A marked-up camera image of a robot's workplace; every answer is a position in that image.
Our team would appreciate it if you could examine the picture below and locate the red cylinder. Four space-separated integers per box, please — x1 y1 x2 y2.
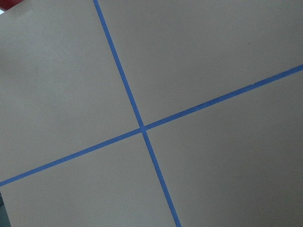
0 0 23 11

